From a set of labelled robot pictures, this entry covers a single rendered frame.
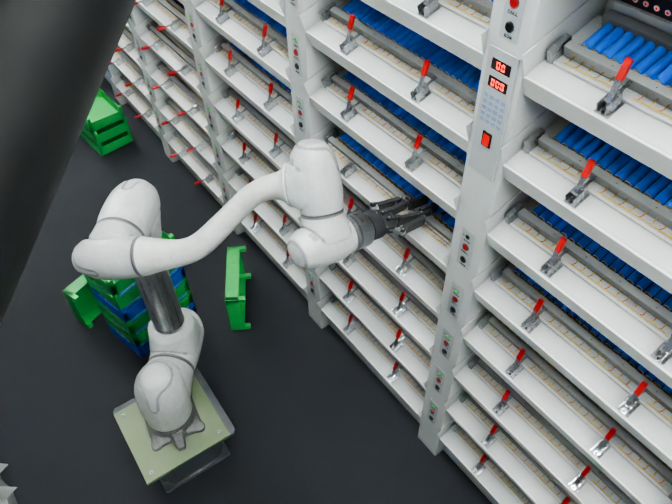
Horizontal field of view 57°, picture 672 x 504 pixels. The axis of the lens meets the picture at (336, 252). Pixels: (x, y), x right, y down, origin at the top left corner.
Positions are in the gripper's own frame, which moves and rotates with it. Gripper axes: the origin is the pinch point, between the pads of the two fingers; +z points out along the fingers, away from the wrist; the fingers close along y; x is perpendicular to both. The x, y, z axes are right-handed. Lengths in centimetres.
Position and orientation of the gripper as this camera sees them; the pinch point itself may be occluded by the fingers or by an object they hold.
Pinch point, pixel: (424, 205)
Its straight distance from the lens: 164.9
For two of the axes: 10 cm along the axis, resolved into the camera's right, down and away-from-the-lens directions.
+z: 7.9, -3.1, 5.3
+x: -1.3, 7.6, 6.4
